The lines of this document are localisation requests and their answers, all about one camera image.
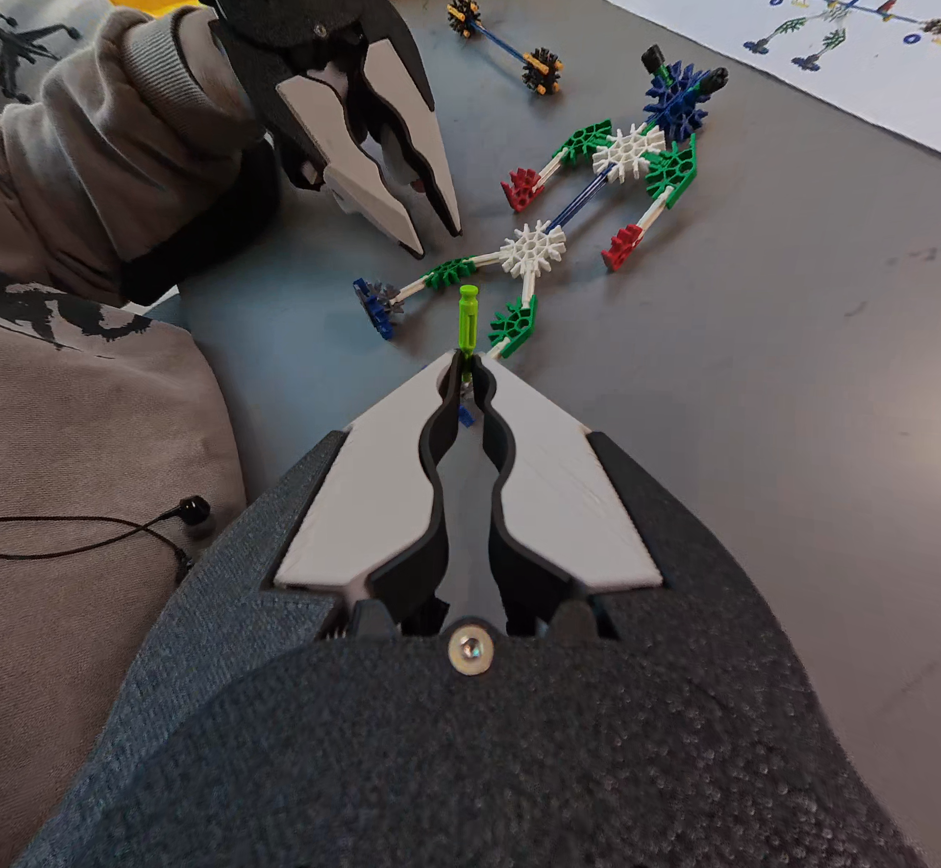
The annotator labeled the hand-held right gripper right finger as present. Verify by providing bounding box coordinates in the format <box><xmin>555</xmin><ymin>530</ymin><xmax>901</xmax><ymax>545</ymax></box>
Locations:
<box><xmin>472</xmin><ymin>355</ymin><xmax>666</xmax><ymax>637</ymax></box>

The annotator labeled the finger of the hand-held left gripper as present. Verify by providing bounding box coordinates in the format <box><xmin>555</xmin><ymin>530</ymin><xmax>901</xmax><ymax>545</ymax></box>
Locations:
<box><xmin>275</xmin><ymin>73</ymin><xmax>429</xmax><ymax>259</ymax></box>
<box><xmin>360</xmin><ymin>38</ymin><xmax>464</xmax><ymax>239</ymax></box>

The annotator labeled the thin blue toy rod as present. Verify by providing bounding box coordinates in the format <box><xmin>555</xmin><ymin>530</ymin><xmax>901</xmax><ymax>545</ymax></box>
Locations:
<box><xmin>476</xmin><ymin>23</ymin><xmax>532</xmax><ymax>64</ymax></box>

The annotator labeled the multicoloured construction toy model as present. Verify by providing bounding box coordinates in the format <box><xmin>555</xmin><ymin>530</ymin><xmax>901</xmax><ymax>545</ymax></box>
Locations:
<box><xmin>353</xmin><ymin>44</ymin><xmax>730</xmax><ymax>430</ymax></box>

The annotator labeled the lime green toy rod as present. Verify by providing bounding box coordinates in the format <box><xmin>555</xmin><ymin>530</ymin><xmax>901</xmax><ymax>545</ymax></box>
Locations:
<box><xmin>457</xmin><ymin>285</ymin><xmax>481</xmax><ymax>373</ymax></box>

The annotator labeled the white instruction sheet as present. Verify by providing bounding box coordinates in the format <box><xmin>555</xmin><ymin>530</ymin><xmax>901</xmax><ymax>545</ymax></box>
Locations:
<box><xmin>525</xmin><ymin>0</ymin><xmax>941</xmax><ymax>152</ymax></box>

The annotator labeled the black earphone cable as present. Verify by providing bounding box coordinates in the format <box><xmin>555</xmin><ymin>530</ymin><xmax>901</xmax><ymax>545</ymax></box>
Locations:
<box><xmin>0</xmin><ymin>504</ymin><xmax>196</xmax><ymax>586</ymax></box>

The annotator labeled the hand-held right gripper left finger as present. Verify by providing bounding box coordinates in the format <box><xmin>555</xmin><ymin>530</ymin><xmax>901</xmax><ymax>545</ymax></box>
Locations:
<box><xmin>273</xmin><ymin>350</ymin><xmax>463</xmax><ymax>635</ymax></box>

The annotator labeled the beige printed hoodie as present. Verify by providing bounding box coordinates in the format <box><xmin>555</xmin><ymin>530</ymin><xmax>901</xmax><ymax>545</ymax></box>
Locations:
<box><xmin>0</xmin><ymin>0</ymin><xmax>251</xmax><ymax>868</ymax></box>

